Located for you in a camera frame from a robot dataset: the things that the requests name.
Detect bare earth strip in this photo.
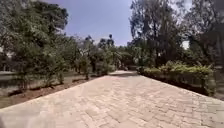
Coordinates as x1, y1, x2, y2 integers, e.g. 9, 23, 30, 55
0, 73, 101, 110

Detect red brick path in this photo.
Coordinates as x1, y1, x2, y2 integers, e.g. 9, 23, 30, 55
0, 70, 224, 128

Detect row of trees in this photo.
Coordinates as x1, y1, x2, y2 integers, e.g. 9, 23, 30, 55
0, 0, 134, 91

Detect tall trees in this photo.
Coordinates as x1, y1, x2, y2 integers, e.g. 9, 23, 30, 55
128, 0, 224, 69

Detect green hedge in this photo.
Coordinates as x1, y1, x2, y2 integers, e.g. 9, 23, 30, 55
135, 60, 216, 97

